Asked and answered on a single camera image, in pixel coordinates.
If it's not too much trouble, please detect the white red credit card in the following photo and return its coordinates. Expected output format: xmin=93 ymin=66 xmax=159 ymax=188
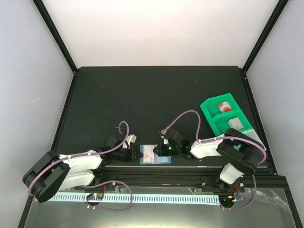
xmin=142 ymin=145 xmax=155 ymax=163

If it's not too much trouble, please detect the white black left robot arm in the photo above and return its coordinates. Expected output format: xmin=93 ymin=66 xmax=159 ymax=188
xmin=22 ymin=134 xmax=143 ymax=203

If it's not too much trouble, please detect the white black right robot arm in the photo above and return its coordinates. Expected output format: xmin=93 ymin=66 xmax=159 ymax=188
xmin=152 ymin=128 xmax=267 ymax=193

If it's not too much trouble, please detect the left controller circuit board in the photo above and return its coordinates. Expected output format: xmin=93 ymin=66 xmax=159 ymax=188
xmin=86 ymin=193 xmax=104 ymax=200

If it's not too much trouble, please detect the controller circuit board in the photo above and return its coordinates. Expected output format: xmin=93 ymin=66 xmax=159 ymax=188
xmin=86 ymin=193 xmax=104 ymax=200
xmin=218 ymin=195 xmax=244 ymax=202

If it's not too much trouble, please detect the green divided storage bin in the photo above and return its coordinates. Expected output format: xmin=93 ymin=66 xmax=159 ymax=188
xmin=200 ymin=93 xmax=262 ymax=143

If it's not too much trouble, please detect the right controller circuit board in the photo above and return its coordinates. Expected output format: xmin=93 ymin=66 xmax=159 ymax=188
xmin=218 ymin=195 xmax=244 ymax=202

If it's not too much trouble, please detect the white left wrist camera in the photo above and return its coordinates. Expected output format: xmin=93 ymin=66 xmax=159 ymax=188
xmin=123 ymin=134 xmax=137 ymax=149

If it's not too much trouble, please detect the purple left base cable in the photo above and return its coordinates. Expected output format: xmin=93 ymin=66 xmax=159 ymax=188
xmin=83 ymin=180 xmax=133 ymax=211

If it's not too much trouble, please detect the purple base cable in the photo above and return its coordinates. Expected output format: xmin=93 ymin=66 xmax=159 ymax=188
xmin=218 ymin=175 xmax=257 ymax=211
xmin=83 ymin=180 xmax=133 ymax=211

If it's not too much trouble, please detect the light blue slotted cable duct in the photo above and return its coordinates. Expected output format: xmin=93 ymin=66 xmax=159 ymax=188
xmin=49 ymin=192 xmax=219 ymax=206

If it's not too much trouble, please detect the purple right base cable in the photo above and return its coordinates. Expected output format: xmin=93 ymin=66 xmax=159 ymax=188
xmin=218 ymin=175 xmax=257 ymax=211

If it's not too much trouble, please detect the black right side rail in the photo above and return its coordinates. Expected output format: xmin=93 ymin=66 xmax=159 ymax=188
xmin=239 ymin=68 xmax=278 ymax=176

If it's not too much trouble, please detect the black aluminium front rail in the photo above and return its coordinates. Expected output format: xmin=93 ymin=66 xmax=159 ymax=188
xmin=89 ymin=166 xmax=290 ymax=191

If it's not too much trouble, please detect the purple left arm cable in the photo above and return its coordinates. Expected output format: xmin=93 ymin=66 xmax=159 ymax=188
xmin=28 ymin=121 xmax=130 ymax=197

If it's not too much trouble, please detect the black left side rail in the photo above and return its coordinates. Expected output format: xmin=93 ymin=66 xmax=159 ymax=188
xmin=18 ymin=69 xmax=79 ymax=228

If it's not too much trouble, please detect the black rear left frame post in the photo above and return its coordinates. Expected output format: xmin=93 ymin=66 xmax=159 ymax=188
xmin=33 ymin=0 xmax=78 ymax=74

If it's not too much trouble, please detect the black frame post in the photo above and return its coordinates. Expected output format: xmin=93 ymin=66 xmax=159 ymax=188
xmin=242 ymin=0 xmax=289 ymax=73
xmin=33 ymin=0 xmax=78 ymax=74

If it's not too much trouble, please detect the black rear right frame post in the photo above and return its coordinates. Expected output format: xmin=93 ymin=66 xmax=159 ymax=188
xmin=242 ymin=0 xmax=289 ymax=73

